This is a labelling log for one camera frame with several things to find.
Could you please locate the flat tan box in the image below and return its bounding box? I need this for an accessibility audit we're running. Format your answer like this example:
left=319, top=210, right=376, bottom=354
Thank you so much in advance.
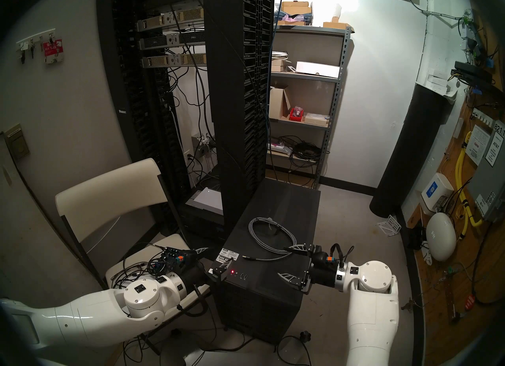
left=303, top=113, right=330, bottom=128

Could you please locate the white flat network device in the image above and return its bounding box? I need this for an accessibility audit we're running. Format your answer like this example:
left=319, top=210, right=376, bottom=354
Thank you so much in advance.
left=185, top=187, right=224, bottom=214

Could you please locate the coil of black cable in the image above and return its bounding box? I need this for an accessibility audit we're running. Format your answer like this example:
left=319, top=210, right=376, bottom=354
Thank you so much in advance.
left=289, top=140, right=323, bottom=161

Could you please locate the grey metal shelving unit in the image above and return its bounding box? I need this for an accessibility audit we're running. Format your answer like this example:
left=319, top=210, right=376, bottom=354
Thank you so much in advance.
left=266, top=25, right=354, bottom=190

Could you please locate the tangle of thin black cables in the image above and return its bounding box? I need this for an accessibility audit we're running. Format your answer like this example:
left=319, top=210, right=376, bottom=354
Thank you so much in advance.
left=110, top=242, right=176, bottom=291

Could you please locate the white key rack with keys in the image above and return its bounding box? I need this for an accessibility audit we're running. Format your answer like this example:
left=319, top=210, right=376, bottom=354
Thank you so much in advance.
left=16, top=29, right=56, bottom=64

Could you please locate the beige wall plate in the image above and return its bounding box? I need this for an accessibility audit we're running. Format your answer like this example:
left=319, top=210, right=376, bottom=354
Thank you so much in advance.
left=3, top=124, right=30, bottom=161

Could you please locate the red and white tag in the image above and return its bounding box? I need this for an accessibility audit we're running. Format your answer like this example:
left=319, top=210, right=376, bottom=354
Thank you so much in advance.
left=42, top=38, right=65, bottom=64

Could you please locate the white wire rack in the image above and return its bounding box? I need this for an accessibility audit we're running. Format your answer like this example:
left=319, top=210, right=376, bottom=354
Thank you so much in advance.
left=376, top=214, right=402, bottom=237

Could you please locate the white notice paper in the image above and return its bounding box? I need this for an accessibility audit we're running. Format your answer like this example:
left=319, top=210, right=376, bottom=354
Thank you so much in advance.
left=465, top=124, right=492, bottom=167

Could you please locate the black power adapter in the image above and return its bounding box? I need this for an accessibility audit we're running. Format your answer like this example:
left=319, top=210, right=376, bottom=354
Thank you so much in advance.
left=408, top=226, right=426, bottom=251

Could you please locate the open cardboard box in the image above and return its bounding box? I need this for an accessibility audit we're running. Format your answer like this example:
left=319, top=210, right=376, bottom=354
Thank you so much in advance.
left=269, top=87, right=291, bottom=120

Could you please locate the grey metal electrical box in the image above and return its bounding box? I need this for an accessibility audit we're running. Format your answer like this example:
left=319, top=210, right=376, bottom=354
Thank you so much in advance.
left=468, top=120, right=505, bottom=223

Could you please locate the black Dell rack server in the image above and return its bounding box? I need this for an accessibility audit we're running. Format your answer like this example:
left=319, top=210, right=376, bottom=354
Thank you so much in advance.
left=138, top=31, right=206, bottom=51

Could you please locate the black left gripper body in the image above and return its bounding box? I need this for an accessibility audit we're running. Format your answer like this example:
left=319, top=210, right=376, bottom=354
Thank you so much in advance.
left=180, top=251, right=215, bottom=294

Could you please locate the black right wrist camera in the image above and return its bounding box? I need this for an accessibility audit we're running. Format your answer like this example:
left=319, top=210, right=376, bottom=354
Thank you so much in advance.
left=330, top=243, right=345, bottom=269

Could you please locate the stack of small white cartons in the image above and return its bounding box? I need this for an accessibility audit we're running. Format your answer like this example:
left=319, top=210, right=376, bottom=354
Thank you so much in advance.
left=426, top=73, right=451, bottom=94

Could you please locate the white pink packet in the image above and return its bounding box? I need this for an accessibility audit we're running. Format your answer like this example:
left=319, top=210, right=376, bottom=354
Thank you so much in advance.
left=268, top=142, right=294, bottom=157

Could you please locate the large brown cardboard box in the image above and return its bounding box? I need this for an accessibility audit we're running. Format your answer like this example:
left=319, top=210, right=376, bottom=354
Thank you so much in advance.
left=281, top=1, right=313, bottom=26

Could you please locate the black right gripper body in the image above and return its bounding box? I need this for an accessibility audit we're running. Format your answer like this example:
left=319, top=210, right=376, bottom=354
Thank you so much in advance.
left=302, top=244, right=339, bottom=294

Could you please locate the grey braided USB cable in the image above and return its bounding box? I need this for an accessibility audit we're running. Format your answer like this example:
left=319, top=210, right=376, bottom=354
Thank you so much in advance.
left=241, top=216, right=298, bottom=262

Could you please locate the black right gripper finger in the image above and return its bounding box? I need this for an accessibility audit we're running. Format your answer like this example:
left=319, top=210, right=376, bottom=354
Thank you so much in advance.
left=277, top=271, right=306, bottom=290
left=283, top=244, right=313, bottom=257

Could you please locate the black server rack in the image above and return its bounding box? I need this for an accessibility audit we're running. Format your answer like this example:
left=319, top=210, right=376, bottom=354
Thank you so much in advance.
left=97, top=0, right=276, bottom=230

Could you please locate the yellow conduit cable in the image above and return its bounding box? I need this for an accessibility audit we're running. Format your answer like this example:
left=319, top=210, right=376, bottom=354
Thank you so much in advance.
left=454, top=131, right=484, bottom=240

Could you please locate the black electronics board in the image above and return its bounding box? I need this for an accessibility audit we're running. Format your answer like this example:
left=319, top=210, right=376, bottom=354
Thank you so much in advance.
left=157, top=246, right=196, bottom=277

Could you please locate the black workstation tower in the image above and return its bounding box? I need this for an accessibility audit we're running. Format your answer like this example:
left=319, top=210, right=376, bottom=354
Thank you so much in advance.
left=208, top=177, right=321, bottom=345

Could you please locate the white oval router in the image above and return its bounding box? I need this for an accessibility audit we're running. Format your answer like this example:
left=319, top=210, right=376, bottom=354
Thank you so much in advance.
left=426, top=213, right=457, bottom=262

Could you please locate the white box with blue label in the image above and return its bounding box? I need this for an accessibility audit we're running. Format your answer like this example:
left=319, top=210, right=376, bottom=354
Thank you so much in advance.
left=420, top=172, right=455, bottom=212

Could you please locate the black plug with cord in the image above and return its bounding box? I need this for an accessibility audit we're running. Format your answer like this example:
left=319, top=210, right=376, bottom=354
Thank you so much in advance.
left=276, top=331, right=313, bottom=366

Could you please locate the wall power outlet box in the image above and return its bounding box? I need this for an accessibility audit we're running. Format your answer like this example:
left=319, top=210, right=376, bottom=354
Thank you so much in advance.
left=192, top=133, right=216, bottom=157

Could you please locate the black modem box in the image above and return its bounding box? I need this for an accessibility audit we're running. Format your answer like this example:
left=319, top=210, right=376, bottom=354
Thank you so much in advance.
left=453, top=61, right=494, bottom=86

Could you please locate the white flat box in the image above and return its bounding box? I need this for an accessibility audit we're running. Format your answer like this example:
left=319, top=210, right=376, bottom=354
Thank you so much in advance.
left=296, top=61, right=341, bottom=79

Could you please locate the beige rack server unit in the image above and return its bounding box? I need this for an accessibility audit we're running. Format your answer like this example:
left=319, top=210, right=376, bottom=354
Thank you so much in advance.
left=136, top=8, right=206, bottom=33
left=142, top=53, right=208, bottom=68

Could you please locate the cream folding chair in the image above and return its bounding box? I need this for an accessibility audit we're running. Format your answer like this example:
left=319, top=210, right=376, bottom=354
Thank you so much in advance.
left=55, top=157, right=214, bottom=356

